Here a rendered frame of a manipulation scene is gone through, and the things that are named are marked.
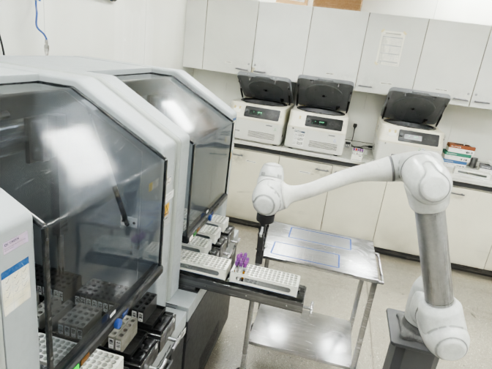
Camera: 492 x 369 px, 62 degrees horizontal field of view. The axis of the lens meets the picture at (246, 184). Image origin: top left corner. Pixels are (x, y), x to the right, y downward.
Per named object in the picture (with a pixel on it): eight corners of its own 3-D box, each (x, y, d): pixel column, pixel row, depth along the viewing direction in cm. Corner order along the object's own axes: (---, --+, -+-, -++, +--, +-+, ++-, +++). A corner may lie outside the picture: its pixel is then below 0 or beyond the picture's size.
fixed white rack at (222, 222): (172, 223, 231) (173, 213, 229) (179, 217, 240) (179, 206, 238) (222, 234, 225) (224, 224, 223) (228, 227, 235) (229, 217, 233)
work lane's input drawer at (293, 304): (151, 281, 187) (152, 263, 184) (164, 266, 200) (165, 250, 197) (311, 321, 173) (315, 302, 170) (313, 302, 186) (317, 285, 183)
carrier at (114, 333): (126, 329, 142) (126, 314, 140) (131, 330, 142) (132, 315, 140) (107, 351, 132) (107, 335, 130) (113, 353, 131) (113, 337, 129)
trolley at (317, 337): (232, 381, 232) (250, 252, 206) (250, 331, 275) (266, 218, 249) (352, 415, 220) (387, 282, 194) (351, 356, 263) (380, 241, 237)
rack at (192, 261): (161, 267, 186) (162, 255, 184) (170, 258, 195) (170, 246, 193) (224, 282, 180) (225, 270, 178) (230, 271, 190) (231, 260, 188)
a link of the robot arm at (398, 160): (387, 148, 162) (394, 157, 149) (436, 141, 158) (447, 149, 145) (390, 180, 165) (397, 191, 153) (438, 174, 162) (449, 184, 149)
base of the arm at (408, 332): (435, 318, 192) (438, 308, 190) (445, 349, 171) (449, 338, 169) (394, 309, 195) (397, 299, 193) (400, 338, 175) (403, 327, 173)
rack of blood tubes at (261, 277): (228, 283, 180) (230, 271, 178) (234, 272, 189) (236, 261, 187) (296, 299, 174) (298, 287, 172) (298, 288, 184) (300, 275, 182)
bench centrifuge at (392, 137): (373, 163, 381) (390, 87, 359) (370, 149, 439) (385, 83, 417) (436, 174, 370) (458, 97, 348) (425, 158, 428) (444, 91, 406)
